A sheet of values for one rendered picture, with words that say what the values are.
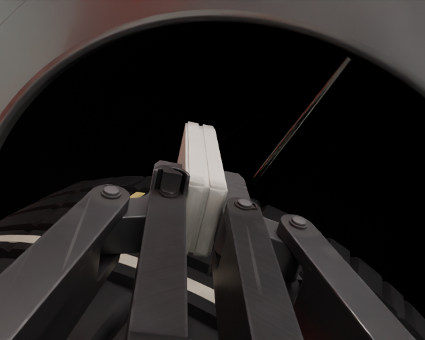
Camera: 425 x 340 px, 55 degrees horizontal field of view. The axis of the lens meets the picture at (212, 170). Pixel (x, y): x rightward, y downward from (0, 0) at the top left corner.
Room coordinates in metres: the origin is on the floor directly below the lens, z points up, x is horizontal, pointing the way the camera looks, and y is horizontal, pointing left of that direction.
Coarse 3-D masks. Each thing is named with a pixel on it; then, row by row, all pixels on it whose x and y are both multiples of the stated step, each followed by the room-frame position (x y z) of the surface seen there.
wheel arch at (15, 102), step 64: (64, 64) 0.46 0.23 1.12; (128, 64) 0.65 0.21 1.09; (192, 64) 0.77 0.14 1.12; (256, 64) 0.75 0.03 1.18; (320, 64) 0.74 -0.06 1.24; (384, 64) 0.41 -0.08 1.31; (0, 128) 0.47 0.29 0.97; (64, 128) 0.63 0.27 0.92; (128, 128) 0.78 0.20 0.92; (256, 128) 0.74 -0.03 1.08; (320, 128) 0.73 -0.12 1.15; (384, 128) 0.72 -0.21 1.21; (0, 192) 0.53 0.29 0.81; (320, 192) 0.72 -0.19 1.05; (384, 192) 0.71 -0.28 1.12; (384, 256) 0.69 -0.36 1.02
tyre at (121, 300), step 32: (64, 192) 0.32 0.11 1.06; (0, 224) 0.25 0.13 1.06; (32, 224) 0.24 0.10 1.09; (0, 256) 0.19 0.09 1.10; (192, 256) 0.22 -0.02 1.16; (128, 288) 0.18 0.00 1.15; (384, 288) 0.31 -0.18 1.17; (96, 320) 0.14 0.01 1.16; (192, 320) 0.17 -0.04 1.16; (416, 320) 0.29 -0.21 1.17
